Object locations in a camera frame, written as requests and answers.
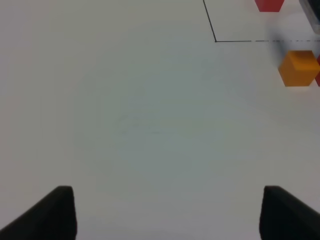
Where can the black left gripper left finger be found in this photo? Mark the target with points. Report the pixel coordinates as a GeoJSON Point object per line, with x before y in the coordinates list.
{"type": "Point", "coordinates": [52, 218]}

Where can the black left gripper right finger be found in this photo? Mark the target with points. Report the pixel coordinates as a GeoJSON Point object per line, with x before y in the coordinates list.
{"type": "Point", "coordinates": [284, 217]}

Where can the orange block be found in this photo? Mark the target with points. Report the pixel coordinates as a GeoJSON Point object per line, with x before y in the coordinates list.
{"type": "Point", "coordinates": [298, 68]}

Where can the red template block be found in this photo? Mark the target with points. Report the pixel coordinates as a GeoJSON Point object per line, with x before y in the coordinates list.
{"type": "Point", "coordinates": [269, 6]}

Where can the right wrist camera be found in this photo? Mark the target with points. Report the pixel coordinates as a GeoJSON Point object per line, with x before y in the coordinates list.
{"type": "Point", "coordinates": [311, 9]}

